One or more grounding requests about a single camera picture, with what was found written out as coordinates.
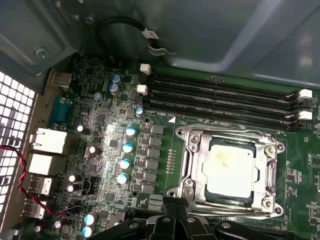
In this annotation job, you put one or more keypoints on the black open PC case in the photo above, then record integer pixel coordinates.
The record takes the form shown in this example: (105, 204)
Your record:
(225, 30)

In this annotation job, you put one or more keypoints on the green motherboard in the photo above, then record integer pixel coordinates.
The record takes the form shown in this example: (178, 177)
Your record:
(100, 140)

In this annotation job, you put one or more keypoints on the metal socket cover frame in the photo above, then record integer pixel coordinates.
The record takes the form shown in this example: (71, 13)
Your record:
(198, 162)

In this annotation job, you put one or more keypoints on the RAM slot white clips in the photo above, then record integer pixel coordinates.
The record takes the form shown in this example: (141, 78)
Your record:
(225, 105)
(225, 84)

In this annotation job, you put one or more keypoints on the metal CPU socket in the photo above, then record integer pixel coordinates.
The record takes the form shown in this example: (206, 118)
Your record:
(187, 192)

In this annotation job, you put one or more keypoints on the silver CPU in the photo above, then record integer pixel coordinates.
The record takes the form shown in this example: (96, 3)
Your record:
(230, 172)

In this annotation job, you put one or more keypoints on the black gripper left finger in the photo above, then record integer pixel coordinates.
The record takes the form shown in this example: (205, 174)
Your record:
(160, 230)

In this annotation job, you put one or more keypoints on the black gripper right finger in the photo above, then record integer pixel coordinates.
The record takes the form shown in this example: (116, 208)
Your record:
(192, 231)

